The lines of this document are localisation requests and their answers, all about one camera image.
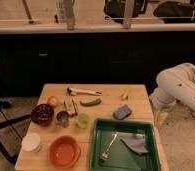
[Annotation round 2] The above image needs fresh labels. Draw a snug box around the blue sponge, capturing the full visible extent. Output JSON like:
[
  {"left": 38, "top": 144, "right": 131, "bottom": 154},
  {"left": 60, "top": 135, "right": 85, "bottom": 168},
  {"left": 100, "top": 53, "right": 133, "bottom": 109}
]
[{"left": 113, "top": 105, "right": 132, "bottom": 120}]

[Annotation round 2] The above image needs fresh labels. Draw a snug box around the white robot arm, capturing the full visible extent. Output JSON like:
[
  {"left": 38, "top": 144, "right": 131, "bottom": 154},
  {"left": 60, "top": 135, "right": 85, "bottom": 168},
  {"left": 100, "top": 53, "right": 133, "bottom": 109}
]
[{"left": 149, "top": 63, "right": 195, "bottom": 112}]

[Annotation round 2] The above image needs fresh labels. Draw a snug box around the dark maroon bowl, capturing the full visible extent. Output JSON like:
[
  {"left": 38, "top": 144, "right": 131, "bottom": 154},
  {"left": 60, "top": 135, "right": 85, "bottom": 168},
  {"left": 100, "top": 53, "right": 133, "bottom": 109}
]
[{"left": 30, "top": 104, "right": 54, "bottom": 126}]

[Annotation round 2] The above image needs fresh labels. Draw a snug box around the red bowl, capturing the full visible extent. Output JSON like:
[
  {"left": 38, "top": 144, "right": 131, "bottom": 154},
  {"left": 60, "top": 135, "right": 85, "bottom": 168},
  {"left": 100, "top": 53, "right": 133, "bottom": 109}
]
[{"left": 48, "top": 135, "right": 81, "bottom": 169}]

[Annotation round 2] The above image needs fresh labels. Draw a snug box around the green cucumber toy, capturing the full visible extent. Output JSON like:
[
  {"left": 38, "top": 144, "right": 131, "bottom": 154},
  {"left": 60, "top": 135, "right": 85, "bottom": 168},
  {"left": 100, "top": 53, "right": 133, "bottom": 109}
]
[{"left": 79, "top": 98, "right": 102, "bottom": 107}]

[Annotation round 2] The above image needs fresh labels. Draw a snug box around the yellow small toy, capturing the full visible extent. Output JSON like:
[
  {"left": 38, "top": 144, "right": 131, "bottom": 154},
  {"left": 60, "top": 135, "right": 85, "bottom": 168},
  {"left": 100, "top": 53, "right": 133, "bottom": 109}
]
[{"left": 121, "top": 88, "right": 129, "bottom": 100}]

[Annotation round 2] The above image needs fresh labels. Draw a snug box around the wooden block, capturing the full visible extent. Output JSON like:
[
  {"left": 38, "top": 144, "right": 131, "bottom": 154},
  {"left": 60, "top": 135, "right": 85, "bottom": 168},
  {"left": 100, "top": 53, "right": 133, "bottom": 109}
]
[{"left": 64, "top": 100, "right": 78, "bottom": 117}]

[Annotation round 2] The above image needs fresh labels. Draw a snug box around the light green cup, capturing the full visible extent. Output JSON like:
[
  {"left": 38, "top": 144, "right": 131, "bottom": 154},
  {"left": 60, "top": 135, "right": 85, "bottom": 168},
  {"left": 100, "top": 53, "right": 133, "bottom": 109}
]
[{"left": 76, "top": 113, "right": 89, "bottom": 129}]

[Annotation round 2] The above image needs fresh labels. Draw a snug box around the wooden table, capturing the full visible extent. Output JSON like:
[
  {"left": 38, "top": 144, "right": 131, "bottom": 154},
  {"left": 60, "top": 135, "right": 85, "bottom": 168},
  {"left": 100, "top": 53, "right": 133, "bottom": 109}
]
[{"left": 14, "top": 83, "right": 170, "bottom": 171}]

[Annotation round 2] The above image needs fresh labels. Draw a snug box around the metal cup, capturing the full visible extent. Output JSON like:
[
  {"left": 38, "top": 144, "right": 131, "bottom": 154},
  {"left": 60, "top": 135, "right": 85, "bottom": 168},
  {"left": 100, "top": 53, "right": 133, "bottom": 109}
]
[{"left": 56, "top": 111, "right": 69, "bottom": 128}]

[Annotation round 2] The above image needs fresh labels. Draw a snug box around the orange fruit toy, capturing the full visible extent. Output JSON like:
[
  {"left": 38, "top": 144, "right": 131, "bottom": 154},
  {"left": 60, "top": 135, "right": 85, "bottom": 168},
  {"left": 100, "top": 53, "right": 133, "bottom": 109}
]
[{"left": 47, "top": 96, "right": 58, "bottom": 107}]

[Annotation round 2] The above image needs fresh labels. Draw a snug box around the metal fork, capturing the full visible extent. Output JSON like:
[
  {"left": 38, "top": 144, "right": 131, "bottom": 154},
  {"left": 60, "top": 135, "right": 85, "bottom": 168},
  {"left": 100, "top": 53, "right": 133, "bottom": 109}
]
[{"left": 100, "top": 132, "right": 118, "bottom": 161}]

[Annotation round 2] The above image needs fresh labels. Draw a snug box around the grey cloth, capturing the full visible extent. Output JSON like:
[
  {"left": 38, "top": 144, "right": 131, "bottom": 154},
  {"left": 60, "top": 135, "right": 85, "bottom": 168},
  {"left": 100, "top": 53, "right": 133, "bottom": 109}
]
[{"left": 121, "top": 138, "right": 148, "bottom": 155}]

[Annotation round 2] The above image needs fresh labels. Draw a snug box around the green plastic tray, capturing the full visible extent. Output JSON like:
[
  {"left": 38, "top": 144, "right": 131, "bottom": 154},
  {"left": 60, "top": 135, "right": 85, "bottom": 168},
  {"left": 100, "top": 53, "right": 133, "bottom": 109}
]
[{"left": 89, "top": 119, "right": 161, "bottom": 171}]

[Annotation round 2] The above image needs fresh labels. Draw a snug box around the white cup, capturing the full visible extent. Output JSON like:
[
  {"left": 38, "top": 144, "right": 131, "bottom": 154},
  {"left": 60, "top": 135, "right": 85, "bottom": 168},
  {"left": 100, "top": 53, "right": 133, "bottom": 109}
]
[{"left": 21, "top": 133, "right": 41, "bottom": 152}]

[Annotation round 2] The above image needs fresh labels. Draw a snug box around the black chair base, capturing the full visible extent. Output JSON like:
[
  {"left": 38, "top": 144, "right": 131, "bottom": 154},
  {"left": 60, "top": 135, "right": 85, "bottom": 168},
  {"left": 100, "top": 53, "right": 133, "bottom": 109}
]
[{"left": 0, "top": 101, "right": 30, "bottom": 164}]

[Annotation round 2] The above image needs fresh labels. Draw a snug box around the white handled brush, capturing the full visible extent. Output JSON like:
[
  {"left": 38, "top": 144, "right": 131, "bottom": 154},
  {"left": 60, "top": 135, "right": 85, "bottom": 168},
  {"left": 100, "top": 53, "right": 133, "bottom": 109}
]
[{"left": 67, "top": 87, "right": 102, "bottom": 96}]

